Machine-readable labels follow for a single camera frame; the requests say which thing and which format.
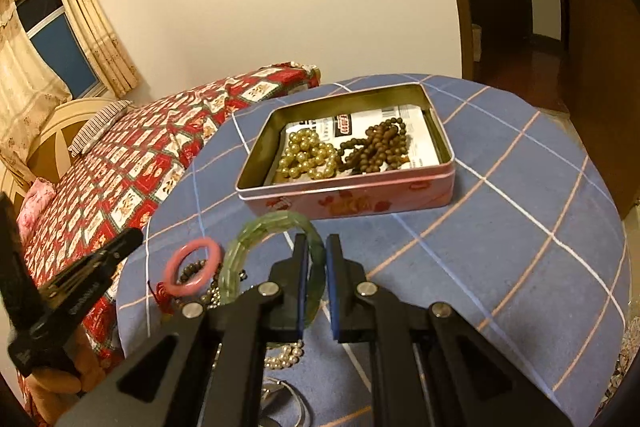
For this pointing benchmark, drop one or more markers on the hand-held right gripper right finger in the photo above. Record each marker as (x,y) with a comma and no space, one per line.
(335,287)

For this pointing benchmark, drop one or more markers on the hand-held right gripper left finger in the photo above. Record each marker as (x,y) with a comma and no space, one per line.
(301,287)

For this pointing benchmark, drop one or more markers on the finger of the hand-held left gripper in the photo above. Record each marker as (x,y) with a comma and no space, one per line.
(95,269)

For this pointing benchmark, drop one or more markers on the pink bangle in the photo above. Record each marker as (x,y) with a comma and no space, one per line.
(172,267)

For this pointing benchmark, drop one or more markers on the pink floral tin box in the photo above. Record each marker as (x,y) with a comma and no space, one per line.
(350,202)

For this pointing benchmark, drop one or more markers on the silver wristwatch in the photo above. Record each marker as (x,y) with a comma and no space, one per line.
(300,407)

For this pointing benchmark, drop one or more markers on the person's left hand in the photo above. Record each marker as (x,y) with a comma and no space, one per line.
(50,382)

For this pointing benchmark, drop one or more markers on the red tassel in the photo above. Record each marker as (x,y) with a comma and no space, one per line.
(162,299)

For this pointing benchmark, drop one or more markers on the pink cloth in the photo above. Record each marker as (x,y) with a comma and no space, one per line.
(35,207)

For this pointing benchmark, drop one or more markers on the red printed bedspread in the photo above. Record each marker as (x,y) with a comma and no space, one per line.
(125,167)

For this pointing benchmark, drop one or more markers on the striped pillow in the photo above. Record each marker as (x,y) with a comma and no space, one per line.
(95,127)

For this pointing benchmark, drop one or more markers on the cream wooden headboard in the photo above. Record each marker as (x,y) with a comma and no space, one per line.
(45,132)

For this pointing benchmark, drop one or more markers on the printed paper leaflet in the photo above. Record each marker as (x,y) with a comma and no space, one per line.
(422,142)

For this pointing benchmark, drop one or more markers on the blue checked tablecloth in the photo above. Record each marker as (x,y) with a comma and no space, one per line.
(500,232)

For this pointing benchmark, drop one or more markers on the beige embroidered curtain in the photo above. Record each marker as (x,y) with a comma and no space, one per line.
(95,22)
(25,72)

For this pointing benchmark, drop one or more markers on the window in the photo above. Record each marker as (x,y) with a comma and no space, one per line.
(60,52)

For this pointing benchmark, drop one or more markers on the brown wooden door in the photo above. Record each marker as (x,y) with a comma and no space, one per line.
(600,57)

